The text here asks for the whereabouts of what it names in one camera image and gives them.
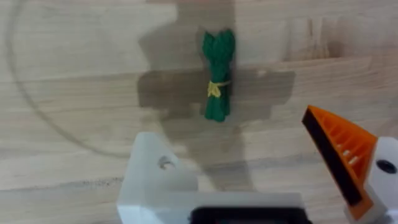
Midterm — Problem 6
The bare white left gripper left finger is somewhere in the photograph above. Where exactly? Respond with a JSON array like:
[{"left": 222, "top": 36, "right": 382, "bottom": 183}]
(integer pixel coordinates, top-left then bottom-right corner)
[{"left": 116, "top": 131, "right": 200, "bottom": 224}]

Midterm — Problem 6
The green toy asparagus bundle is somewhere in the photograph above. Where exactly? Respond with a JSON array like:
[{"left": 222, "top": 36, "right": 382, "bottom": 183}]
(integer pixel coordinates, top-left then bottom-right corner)
[{"left": 201, "top": 29, "right": 236, "bottom": 123}]

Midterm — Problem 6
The white orange left gripper right finger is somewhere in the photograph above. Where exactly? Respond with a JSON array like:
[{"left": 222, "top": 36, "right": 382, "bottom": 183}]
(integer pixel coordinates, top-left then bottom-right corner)
[{"left": 301, "top": 105, "right": 398, "bottom": 224}]

